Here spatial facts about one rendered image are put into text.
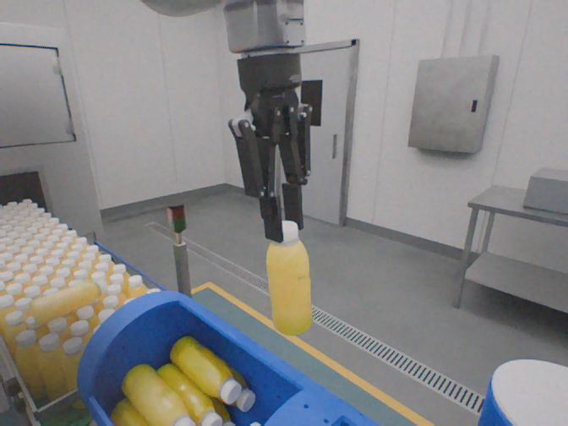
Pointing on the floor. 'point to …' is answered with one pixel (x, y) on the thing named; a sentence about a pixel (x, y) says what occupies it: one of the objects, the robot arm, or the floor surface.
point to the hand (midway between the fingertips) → (282, 212)
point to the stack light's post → (182, 269)
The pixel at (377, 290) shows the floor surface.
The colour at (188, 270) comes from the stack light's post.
